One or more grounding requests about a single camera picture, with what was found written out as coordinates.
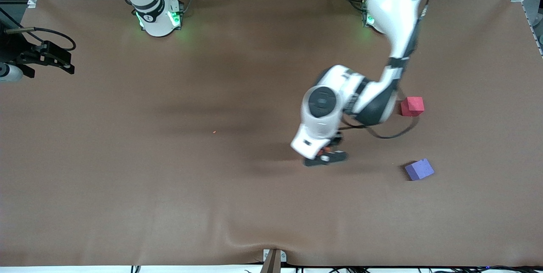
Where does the red foam block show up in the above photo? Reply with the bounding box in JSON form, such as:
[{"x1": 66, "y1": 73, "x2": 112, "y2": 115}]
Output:
[{"x1": 400, "y1": 97, "x2": 425, "y2": 117}]

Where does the purple foam block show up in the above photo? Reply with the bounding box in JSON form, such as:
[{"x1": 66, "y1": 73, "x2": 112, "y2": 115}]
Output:
[{"x1": 404, "y1": 158, "x2": 435, "y2": 181}]

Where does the brown table mat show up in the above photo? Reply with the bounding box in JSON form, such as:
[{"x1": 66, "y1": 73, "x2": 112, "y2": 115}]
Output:
[{"x1": 0, "y1": 0, "x2": 543, "y2": 267}]

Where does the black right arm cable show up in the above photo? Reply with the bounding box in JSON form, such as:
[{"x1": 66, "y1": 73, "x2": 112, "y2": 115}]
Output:
[{"x1": 4, "y1": 27, "x2": 77, "y2": 52}]

